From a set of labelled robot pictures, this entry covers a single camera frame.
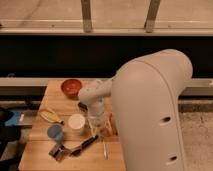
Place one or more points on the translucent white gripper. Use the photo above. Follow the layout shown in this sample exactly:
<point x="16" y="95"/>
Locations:
<point x="97" y="122"/>

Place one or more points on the silver metal fork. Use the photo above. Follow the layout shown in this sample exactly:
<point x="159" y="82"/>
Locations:
<point x="105" y="150"/>

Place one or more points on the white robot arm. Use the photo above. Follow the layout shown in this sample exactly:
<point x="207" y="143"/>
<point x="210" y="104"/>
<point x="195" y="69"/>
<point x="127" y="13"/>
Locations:
<point x="144" y="94"/>

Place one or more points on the orange carrot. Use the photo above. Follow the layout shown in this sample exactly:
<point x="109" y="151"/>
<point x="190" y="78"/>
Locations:
<point x="113" y="124"/>

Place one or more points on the black rectangular block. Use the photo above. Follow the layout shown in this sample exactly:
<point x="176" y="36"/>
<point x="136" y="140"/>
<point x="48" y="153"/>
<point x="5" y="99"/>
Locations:
<point x="82" y="106"/>

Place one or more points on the white cup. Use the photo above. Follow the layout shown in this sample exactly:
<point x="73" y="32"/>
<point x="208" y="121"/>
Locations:
<point x="77" y="123"/>

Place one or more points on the red bowl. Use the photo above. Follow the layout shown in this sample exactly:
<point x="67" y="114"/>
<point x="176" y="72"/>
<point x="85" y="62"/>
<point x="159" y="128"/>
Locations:
<point x="71" y="87"/>

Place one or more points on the metal clip tool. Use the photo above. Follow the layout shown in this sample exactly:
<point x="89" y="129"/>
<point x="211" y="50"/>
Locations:
<point x="59" y="152"/>

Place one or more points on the yellow banana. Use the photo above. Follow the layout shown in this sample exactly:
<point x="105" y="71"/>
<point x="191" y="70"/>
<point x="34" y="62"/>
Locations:
<point x="50" y="117"/>

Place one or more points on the blue object beside table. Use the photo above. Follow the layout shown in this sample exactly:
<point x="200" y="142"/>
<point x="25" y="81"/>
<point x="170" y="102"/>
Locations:
<point x="16" y="119"/>

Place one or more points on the black handled spatula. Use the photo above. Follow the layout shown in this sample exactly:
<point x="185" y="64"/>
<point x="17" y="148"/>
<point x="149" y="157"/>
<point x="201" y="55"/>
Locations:
<point x="77" y="150"/>

